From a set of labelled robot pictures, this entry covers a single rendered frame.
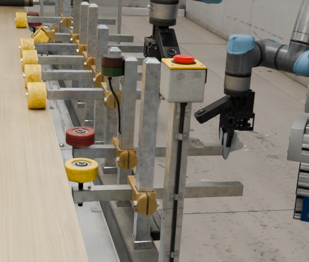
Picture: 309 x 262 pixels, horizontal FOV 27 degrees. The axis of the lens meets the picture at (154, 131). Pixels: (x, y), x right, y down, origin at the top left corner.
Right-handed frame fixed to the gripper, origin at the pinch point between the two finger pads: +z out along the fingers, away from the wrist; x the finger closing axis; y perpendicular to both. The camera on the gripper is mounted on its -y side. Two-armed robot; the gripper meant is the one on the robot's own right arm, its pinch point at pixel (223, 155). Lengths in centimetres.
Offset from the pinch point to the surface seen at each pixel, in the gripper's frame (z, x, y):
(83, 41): -16, 94, -30
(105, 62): -28.8, -6.0, -36.9
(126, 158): -2.7, -8.5, -30.6
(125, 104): -17.2, -5.8, -31.1
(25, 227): -8, -57, -59
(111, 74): -25.8, -6.9, -35.3
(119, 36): -13, 123, -10
